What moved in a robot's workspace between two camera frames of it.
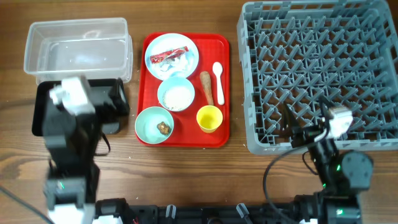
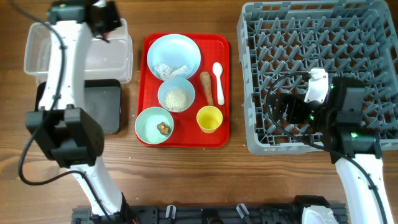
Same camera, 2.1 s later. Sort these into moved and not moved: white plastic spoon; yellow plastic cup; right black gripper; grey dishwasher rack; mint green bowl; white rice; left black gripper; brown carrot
Moved: left black gripper; right black gripper
Not moved: mint green bowl; yellow plastic cup; grey dishwasher rack; white rice; white plastic spoon; brown carrot
